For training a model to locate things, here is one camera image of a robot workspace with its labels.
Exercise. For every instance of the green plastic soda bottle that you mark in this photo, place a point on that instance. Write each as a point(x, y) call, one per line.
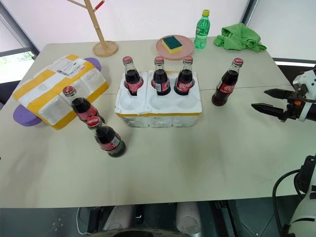
point(202, 29)

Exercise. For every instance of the red clip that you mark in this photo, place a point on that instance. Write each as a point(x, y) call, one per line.
point(99, 5)

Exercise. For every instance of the glass cola bottle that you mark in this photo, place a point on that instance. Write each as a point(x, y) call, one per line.
point(80, 105)
point(108, 140)
point(184, 82)
point(161, 80)
point(133, 79)
point(225, 89)

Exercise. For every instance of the green cloth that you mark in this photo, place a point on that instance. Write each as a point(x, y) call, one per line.
point(238, 38)

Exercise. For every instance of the white foam bottle tray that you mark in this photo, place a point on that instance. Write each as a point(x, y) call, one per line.
point(160, 118)

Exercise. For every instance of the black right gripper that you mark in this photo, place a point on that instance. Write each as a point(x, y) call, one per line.
point(294, 108)

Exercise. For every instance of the foam lid with yellow tape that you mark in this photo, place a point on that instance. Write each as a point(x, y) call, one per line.
point(49, 98)

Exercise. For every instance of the wooden tree rack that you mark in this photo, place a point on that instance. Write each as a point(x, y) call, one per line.
point(105, 48)

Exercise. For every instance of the pink plate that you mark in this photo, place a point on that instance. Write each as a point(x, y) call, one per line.
point(184, 50)

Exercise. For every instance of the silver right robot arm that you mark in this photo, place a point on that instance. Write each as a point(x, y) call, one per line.
point(304, 212)

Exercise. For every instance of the yellow green sponge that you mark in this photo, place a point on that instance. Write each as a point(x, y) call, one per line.
point(172, 44)

